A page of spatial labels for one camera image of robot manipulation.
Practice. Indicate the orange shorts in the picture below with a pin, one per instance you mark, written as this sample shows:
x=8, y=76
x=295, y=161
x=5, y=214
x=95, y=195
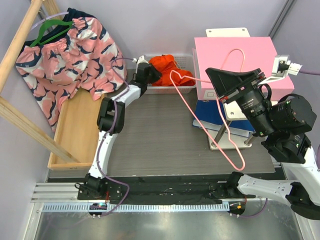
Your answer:
x=165, y=64

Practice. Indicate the white perforated basket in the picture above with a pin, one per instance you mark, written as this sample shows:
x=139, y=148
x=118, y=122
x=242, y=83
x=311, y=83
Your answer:
x=184, y=62

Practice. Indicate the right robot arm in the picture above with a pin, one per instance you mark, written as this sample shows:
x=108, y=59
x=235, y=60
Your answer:
x=283, y=127

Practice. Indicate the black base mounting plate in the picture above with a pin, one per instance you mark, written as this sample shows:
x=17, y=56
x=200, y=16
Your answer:
x=170, y=190

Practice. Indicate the blue book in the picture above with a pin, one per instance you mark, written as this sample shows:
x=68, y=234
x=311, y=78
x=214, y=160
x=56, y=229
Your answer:
x=207, y=112

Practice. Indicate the aluminium slotted rail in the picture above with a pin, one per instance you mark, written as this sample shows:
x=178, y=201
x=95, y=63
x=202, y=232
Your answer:
x=63, y=198

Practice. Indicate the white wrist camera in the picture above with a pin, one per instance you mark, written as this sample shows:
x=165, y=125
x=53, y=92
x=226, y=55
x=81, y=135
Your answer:
x=141, y=59
x=282, y=67

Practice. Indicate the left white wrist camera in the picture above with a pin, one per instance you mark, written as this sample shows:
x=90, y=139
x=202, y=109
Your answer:
x=141, y=59

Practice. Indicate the pink ring binder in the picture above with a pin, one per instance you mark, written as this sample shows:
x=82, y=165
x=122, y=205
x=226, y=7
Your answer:
x=235, y=54

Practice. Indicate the pink patterned shorts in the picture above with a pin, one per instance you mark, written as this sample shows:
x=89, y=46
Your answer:
x=84, y=56

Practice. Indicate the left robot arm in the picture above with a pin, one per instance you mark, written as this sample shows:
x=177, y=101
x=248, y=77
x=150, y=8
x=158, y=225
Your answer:
x=110, y=122

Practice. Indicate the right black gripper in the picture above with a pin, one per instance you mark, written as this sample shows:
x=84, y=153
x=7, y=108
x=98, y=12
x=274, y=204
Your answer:
x=223, y=81

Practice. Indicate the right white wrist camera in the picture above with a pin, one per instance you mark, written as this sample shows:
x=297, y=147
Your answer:
x=282, y=67

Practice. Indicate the white small shelf stand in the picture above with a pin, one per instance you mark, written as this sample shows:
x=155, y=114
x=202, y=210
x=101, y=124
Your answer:
x=228, y=112

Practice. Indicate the wooden clothes rack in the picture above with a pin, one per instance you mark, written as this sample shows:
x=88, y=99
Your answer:
x=23, y=128

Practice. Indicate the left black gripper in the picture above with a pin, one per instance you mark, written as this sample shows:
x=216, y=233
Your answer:
x=157, y=74

